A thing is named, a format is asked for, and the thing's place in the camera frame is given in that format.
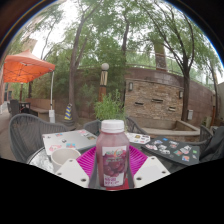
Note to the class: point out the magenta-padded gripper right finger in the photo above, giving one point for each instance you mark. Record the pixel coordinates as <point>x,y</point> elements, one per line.
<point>150,170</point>

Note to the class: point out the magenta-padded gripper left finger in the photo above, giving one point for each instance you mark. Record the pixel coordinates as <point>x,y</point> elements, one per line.
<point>75,173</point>

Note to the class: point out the pink juice bottle white cap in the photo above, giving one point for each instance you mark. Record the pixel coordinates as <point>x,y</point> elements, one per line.
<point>112,150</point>

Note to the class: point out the white cup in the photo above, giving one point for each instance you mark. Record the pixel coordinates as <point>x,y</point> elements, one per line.
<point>61,156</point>

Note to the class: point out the flat round red coaster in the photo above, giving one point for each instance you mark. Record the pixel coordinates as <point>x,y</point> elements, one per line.
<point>127,185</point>

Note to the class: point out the black laptop with stickers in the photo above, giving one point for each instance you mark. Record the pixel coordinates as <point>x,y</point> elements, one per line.
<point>170,150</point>

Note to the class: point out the silver laptop with stickers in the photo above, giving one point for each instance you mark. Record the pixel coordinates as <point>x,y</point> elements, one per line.
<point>66,140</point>

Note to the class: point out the white sticker sheet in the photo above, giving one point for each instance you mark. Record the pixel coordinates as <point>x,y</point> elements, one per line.
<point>137,138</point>

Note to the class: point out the grey woven chair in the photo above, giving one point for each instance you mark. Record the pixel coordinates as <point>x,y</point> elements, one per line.
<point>28,136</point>
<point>91,126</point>
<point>204,133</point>

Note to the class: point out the blue yellow striped cone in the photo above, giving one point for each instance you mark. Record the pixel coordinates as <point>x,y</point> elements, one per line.
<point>68,114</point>

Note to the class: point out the black backpack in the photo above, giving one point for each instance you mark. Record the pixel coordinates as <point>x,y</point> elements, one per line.
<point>213,146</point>

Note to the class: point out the green plant in teal pot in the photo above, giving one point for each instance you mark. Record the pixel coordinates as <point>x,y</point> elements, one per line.
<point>108,108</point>

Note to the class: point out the orange canopy tent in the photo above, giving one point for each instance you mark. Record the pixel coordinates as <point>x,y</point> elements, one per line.
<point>26,66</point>

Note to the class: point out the lamp post with globe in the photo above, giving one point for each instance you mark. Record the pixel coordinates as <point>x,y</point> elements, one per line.
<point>103,83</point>

